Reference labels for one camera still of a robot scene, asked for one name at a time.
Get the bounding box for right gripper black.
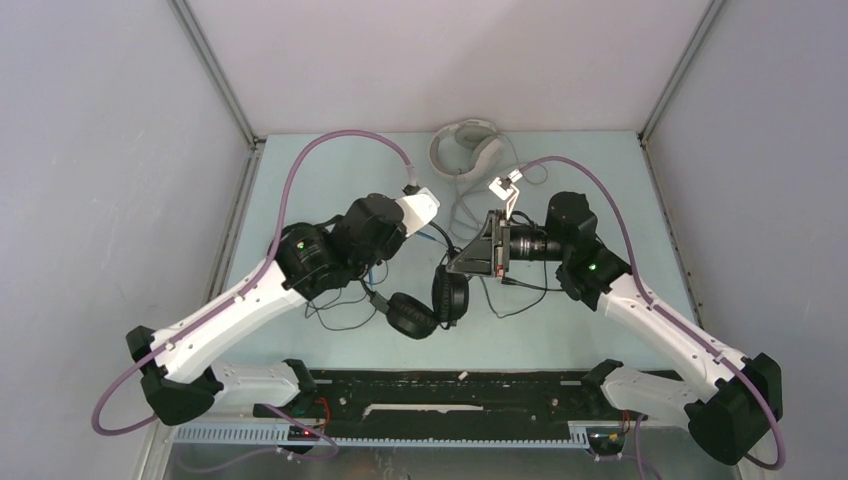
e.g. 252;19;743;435
445;211;569;278

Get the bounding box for black and blue gaming headset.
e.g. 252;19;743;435
360;222;470;340

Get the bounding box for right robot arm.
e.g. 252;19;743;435
447;192;783;465

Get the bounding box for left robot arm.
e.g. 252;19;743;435
126;193;439;426

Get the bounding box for white over-ear headphones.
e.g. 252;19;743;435
428;119;506;183

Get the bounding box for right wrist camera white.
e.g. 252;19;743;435
488;169;523;220

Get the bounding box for grey headphone cable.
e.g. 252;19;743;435
450;135;551;243

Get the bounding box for thin black headphone cable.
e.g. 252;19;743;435
303;278;382;333

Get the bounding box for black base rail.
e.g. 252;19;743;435
251;367;664;444

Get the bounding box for aluminium frame post right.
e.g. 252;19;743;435
638;0;729;147

